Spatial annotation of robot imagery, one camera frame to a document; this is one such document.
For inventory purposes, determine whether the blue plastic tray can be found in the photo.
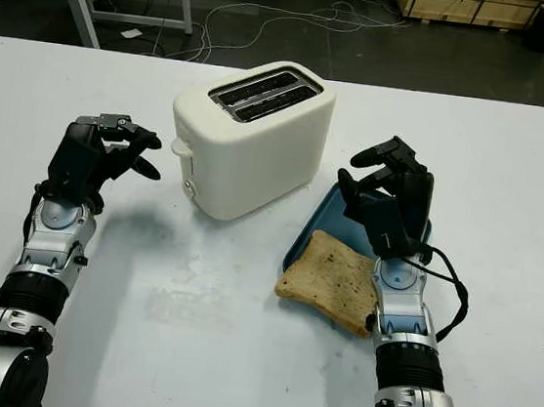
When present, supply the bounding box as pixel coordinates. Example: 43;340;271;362
276;174;439;333

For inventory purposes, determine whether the white toaster lever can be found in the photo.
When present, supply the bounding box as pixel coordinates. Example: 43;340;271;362
168;136;194;158

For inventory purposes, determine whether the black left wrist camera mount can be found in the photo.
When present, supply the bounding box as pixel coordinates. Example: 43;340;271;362
55;133;106;197

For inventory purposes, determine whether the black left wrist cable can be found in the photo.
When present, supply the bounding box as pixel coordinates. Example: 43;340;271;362
24;178;49;242

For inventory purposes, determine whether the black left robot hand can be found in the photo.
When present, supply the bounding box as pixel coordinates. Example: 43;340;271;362
36;106;169;224

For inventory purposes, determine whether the white two-slot toaster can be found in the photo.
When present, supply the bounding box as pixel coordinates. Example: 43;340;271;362
159;49;341;233

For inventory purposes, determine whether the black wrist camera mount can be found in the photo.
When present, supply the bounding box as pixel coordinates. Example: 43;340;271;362
55;133;106;197
337;187;419;262

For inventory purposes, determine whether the toasted bread slice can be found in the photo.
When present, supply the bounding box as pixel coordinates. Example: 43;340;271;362
270;224;387;341

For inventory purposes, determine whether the white floor cable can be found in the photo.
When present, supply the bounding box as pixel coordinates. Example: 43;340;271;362
160;0;408;81

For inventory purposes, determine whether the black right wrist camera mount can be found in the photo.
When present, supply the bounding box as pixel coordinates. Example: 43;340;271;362
337;187;419;262

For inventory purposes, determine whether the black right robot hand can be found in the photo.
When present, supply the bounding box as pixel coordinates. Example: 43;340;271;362
328;129;441;257

